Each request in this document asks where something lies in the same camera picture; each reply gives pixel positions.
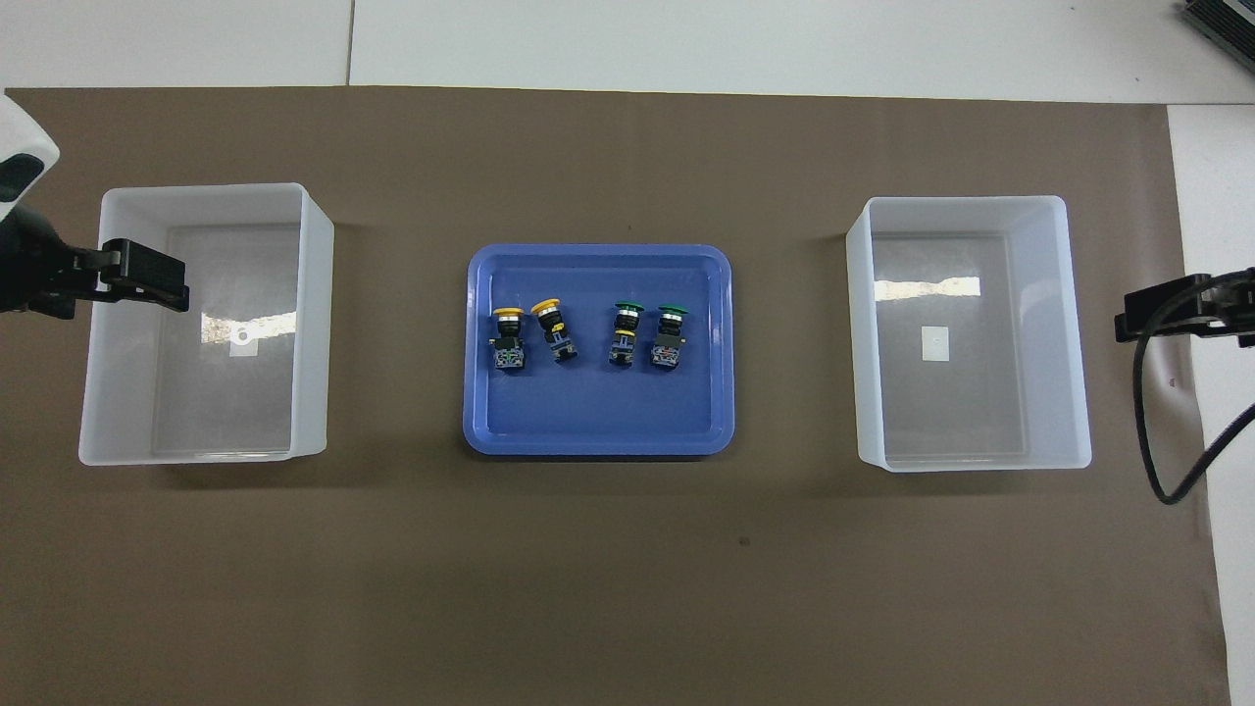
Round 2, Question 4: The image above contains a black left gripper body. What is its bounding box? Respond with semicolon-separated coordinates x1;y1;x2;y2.
0;209;76;321

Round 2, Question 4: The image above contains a yellow push button switch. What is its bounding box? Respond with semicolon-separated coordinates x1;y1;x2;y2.
530;297;580;365
489;306;528;376

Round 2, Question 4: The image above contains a green push button switch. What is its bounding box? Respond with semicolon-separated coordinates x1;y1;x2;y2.
608;300;645;368
651;305;688;373

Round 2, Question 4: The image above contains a translucent white plastic box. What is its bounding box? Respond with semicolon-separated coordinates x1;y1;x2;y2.
78;182;335;467
845;195;1093;474

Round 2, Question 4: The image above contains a dark grey ridged device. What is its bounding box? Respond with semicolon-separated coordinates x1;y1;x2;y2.
1181;0;1255;60

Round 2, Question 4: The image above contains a blue plastic tray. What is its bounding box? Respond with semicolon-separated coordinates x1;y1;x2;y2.
463;243;735;458

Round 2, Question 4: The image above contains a brown table mat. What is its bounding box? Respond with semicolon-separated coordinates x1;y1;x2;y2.
0;86;1231;706

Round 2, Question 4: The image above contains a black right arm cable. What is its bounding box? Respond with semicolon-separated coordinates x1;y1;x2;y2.
1131;270;1255;506

